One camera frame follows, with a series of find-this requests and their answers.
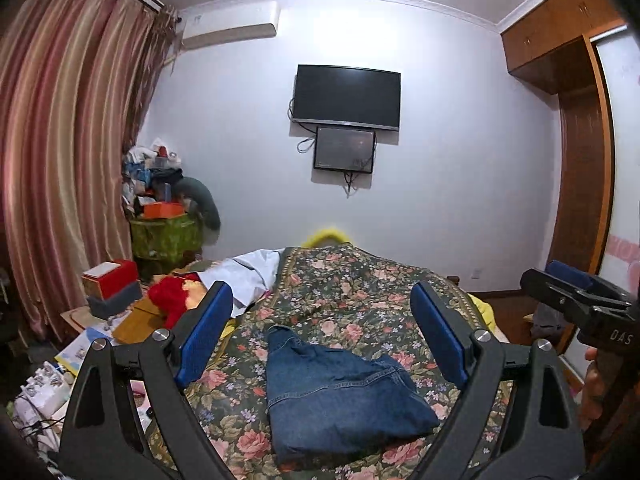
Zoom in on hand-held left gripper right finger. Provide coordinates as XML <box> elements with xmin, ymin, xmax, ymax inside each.
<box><xmin>410</xmin><ymin>281</ymin><xmax>586</xmax><ymax>480</ymax></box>

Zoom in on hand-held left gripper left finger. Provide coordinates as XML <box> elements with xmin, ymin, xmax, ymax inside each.
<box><xmin>59</xmin><ymin>280</ymin><xmax>236</xmax><ymax>480</ymax></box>

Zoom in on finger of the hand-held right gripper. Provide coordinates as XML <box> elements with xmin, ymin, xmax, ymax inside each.
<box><xmin>520</xmin><ymin>269</ymin><xmax>633</xmax><ymax>323</ymax></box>
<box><xmin>546</xmin><ymin>260</ymin><xmax>636</xmax><ymax>301</ymax></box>

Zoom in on blue denim jeans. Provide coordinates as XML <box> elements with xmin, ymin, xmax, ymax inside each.
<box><xmin>265</xmin><ymin>325</ymin><xmax>441</xmax><ymax>467</ymax></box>

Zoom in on person's right hand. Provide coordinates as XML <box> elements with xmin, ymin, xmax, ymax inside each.
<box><xmin>584</xmin><ymin>346</ymin><xmax>608</xmax><ymax>421</ymax></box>

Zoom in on grey bag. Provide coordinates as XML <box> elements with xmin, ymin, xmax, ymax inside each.
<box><xmin>531</xmin><ymin>304</ymin><xmax>566</xmax><ymax>342</ymax></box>

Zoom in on red plush toy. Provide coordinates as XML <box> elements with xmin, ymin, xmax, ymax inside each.
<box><xmin>148</xmin><ymin>275</ymin><xmax>208</xmax><ymax>330</ymax></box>

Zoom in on wooden side table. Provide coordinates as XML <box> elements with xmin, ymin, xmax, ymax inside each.
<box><xmin>60</xmin><ymin>296</ymin><xmax>173</xmax><ymax>348</ymax></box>

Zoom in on white cloth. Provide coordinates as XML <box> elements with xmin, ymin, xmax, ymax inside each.
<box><xmin>200</xmin><ymin>249</ymin><xmax>283</xmax><ymax>318</ymax></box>

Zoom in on floral blanket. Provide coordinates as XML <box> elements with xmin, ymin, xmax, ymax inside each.
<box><xmin>145</xmin><ymin>244</ymin><xmax>511</xmax><ymax>480</ymax></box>

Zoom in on green cloth covered cabinet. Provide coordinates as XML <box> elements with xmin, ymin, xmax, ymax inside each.
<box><xmin>130</xmin><ymin>212</ymin><xmax>203</xmax><ymax>263</ymax></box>

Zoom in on red box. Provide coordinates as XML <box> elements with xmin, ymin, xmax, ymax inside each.
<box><xmin>81</xmin><ymin>259</ymin><xmax>139</xmax><ymax>298</ymax></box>

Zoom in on wooden wardrobe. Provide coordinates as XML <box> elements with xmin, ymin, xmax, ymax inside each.
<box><xmin>500</xmin><ymin>0</ymin><xmax>640</xmax><ymax>396</ymax></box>

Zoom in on printed booklet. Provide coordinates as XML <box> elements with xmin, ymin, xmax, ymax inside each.
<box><xmin>54</xmin><ymin>324</ymin><xmax>118</xmax><ymax>377</ymax></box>

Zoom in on orange box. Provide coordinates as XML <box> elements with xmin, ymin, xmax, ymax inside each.
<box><xmin>140</xmin><ymin>201</ymin><xmax>183</xmax><ymax>220</ymax></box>

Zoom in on dark grey garment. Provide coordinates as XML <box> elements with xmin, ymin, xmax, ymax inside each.
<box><xmin>170</xmin><ymin>176</ymin><xmax>222</xmax><ymax>233</ymax></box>

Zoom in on pile of household clutter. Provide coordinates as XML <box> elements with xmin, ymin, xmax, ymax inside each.
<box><xmin>121</xmin><ymin>136</ymin><xmax>183</xmax><ymax>216</ymax></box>

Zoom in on white power strip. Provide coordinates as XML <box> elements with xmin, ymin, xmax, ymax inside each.
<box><xmin>12</xmin><ymin>360</ymin><xmax>73</xmax><ymax>428</ymax></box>

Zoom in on striped pink curtain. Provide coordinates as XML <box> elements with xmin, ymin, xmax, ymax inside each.
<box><xmin>0</xmin><ymin>0</ymin><xmax>176</xmax><ymax>346</ymax></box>

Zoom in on white air conditioner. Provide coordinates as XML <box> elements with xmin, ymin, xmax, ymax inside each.
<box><xmin>180</xmin><ymin>1</ymin><xmax>281</xmax><ymax>51</ymax></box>

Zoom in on small black wall monitor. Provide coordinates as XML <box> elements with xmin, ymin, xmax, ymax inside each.
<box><xmin>313</xmin><ymin>126</ymin><xmax>377</xmax><ymax>173</ymax></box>

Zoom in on black television cable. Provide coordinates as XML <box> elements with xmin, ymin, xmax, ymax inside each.
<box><xmin>287</xmin><ymin>100</ymin><xmax>317</xmax><ymax>154</ymax></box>

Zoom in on black wall television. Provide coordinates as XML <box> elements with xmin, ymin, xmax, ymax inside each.
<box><xmin>291</xmin><ymin>64</ymin><xmax>402</xmax><ymax>132</ymax></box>

